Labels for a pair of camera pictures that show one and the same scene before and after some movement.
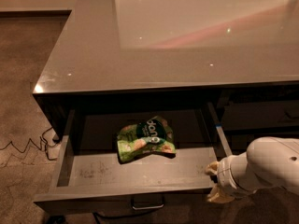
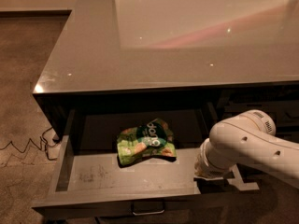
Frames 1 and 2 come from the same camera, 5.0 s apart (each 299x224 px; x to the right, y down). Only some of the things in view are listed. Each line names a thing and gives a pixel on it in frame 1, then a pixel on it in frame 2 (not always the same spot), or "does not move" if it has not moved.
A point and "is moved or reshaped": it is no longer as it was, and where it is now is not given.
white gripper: (224, 176) to (209, 168)
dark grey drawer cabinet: (235, 49) does not move
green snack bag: (153, 135) does not move
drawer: (90, 172) is moved or reshaped
